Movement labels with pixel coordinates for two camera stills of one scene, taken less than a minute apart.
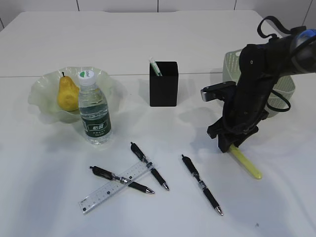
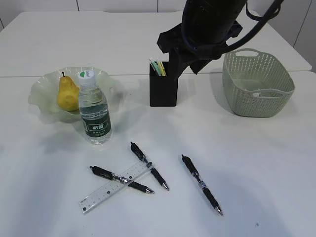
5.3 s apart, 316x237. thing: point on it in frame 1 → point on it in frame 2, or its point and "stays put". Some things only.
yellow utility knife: x=246 y=162 → x=162 y=68
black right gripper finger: x=244 y=137 → x=197 y=66
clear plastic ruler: x=112 y=188 stays put
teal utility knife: x=155 y=66 stays put
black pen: x=106 y=174 stays put
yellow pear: x=68 y=94 stays put
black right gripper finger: x=224 y=142 → x=177 y=62
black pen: x=191 y=166 stays put
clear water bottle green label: x=94 y=109 stays put
